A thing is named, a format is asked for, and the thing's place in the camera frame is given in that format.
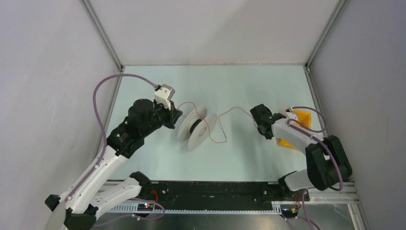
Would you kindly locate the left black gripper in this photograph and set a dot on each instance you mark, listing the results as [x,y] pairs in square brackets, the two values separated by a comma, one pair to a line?
[173,115]

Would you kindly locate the white cable spool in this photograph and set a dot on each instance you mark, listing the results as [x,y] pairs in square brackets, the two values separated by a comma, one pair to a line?
[197,127]

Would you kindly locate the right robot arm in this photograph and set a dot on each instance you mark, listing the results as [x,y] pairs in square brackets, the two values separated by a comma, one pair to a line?
[327,165]

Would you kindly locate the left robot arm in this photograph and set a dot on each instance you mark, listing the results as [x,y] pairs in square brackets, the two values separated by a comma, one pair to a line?
[82,205]

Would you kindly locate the left small circuit board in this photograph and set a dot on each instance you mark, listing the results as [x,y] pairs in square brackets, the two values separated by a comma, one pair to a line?
[145,207]

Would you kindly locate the small circuit board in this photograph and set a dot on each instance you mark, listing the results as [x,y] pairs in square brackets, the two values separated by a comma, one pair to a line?
[290,211]
[145,207]

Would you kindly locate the yellow plastic bin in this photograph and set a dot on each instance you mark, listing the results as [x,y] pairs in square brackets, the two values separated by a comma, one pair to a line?
[303,117]

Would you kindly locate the right small circuit board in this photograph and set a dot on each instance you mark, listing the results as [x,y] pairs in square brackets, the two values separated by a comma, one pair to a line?
[290,211]

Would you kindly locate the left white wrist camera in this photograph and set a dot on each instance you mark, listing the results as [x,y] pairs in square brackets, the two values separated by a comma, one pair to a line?
[163,95]

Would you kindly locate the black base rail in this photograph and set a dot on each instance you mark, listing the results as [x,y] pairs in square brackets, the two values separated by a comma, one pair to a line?
[233,195]

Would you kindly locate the left aluminium frame post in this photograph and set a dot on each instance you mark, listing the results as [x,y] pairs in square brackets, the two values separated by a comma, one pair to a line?
[94,19]

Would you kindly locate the aluminium frame post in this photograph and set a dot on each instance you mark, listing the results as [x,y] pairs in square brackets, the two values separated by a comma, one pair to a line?
[94,19]
[334,17]

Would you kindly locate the grey slotted cable duct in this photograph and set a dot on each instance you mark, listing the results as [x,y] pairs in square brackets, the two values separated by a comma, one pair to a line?
[131,208]

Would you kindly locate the right aluminium frame post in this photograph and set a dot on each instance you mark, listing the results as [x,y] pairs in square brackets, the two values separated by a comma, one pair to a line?
[334,17]

